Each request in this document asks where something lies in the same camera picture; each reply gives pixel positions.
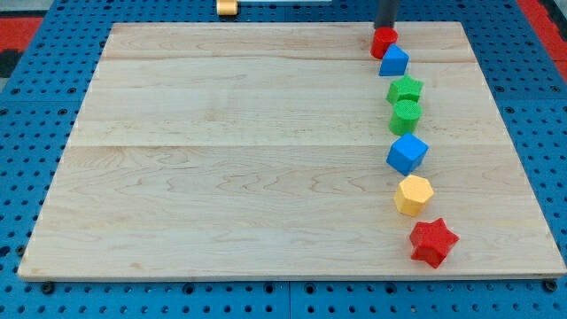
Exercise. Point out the yellow block off board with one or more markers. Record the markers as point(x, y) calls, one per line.
point(227, 7)

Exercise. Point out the red star block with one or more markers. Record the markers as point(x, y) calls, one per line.
point(432, 242)

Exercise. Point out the yellow hexagon block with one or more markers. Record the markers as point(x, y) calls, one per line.
point(413, 195)

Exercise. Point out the wooden board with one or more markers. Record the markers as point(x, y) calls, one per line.
point(256, 151)

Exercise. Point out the blue triangle block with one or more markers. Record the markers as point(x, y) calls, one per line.
point(394, 62)

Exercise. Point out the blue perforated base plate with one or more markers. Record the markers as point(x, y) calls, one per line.
point(49, 50)

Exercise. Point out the red cylinder block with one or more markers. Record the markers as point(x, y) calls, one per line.
point(383, 38)

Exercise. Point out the green star block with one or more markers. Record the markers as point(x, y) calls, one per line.
point(405, 88)

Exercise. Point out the dark cylindrical robot pusher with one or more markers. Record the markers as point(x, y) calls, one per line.
point(386, 15)

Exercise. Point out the green cylinder block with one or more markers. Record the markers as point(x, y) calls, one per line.
point(405, 117)

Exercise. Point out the blue cube block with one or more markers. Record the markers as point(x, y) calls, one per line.
point(406, 154)

